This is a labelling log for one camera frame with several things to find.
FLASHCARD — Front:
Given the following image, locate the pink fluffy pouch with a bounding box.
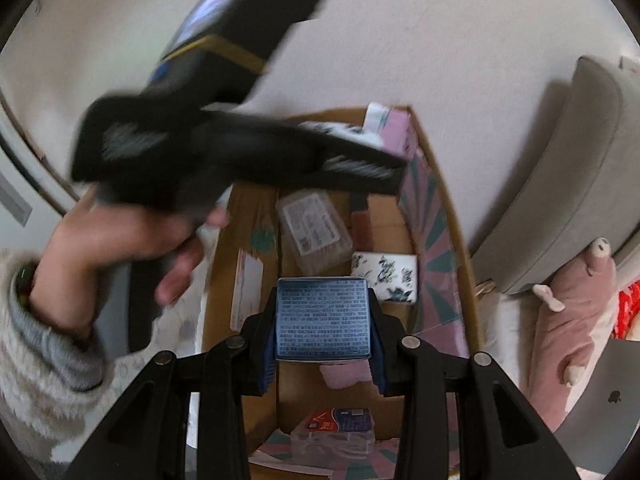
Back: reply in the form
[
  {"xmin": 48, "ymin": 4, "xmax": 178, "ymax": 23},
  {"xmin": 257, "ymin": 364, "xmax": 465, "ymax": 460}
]
[{"xmin": 319, "ymin": 360, "xmax": 372, "ymax": 390}]

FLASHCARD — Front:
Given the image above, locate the white floral patterned box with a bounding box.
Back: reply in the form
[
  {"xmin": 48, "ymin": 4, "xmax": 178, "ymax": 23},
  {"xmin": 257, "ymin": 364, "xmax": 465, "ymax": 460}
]
[{"xmin": 350, "ymin": 252, "xmax": 418, "ymax": 304}]

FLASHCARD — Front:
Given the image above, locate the blue square box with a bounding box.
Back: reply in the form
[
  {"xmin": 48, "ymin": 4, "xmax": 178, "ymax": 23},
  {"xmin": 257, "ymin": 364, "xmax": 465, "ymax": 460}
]
[{"xmin": 276, "ymin": 278, "xmax": 371, "ymax": 363}]

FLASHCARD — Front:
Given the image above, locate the black and red box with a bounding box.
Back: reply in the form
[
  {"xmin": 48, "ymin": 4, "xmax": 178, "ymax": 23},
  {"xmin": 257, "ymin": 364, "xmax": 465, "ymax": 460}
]
[{"xmin": 349, "ymin": 193, "xmax": 373, "ymax": 252}]

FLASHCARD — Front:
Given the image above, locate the grey knitted sleeve forearm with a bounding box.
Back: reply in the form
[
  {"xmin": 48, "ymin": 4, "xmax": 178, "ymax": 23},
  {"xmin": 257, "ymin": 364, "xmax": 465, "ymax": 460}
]
[{"xmin": 1, "ymin": 249, "xmax": 126, "ymax": 479}]

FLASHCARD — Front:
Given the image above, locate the person's left hand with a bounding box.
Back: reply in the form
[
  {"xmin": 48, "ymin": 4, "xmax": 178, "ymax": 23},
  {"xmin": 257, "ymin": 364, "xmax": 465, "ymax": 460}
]
[{"xmin": 29, "ymin": 186, "xmax": 204, "ymax": 338}]

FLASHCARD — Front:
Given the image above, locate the pink plush toy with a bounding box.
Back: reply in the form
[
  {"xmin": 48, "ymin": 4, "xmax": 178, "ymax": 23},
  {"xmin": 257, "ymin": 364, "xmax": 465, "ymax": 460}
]
[{"xmin": 526, "ymin": 237, "xmax": 617, "ymax": 431}]

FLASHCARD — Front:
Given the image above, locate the grey apple laptop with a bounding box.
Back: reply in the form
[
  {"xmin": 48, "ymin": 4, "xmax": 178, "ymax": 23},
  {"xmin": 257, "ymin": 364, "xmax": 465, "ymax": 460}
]
[{"xmin": 555, "ymin": 339, "xmax": 640, "ymax": 474}]

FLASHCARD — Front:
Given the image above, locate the floral light blue bedsheet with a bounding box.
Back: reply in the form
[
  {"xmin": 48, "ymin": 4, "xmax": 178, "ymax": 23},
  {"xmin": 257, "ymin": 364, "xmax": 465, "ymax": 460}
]
[{"xmin": 52, "ymin": 226, "xmax": 219, "ymax": 463}]

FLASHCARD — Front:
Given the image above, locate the pink lined cardboard box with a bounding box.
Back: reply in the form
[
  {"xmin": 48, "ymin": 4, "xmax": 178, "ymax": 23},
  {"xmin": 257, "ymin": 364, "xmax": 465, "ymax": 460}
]
[{"xmin": 202, "ymin": 105, "xmax": 480, "ymax": 479}]

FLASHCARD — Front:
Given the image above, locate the red patterned cloth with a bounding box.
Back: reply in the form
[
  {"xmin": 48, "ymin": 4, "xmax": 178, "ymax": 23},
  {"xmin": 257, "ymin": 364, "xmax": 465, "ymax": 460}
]
[{"xmin": 612, "ymin": 281, "xmax": 639, "ymax": 339}]

